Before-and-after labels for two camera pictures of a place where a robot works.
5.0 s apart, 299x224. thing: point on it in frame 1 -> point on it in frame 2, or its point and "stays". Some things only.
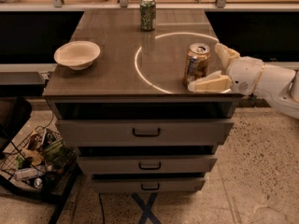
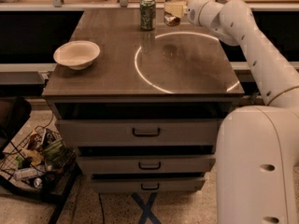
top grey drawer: (141, 133) stays
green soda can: (149, 16) stays
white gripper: (245, 74) -> (194, 12)
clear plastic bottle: (26, 173) stays
